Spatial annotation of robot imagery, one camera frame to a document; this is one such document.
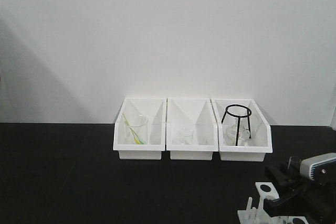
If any middle white storage bin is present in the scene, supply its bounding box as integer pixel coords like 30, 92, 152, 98
166, 98, 218, 161

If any white test tube rack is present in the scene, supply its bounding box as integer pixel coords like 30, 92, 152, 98
237, 182, 308, 224

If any right white storage bin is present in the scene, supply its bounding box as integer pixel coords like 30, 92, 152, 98
211, 98, 272, 162

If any clear glass flask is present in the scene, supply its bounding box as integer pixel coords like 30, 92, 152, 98
225, 125, 250, 146

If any left white storage bin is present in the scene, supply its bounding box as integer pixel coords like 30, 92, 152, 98
113, 98, 167, 160

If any clear glass test tube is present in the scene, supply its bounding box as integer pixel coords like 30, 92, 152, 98
287, 156, 301, 177

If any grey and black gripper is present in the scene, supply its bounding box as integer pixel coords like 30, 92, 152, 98
264, 153, 335, 223

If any black wire tripod stand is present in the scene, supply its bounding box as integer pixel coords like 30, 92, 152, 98
221, 104, 252, 146

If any small clear glass beaker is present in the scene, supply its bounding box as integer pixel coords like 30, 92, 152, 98
177, 127, 194, 145

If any yellow green stirring rod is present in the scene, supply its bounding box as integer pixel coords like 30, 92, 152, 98
122, 113, 145, 145

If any white storage bin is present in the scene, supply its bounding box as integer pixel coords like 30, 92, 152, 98
166, 98, 218, 161
211, 98, 272, 162
113, 98, 167, 160

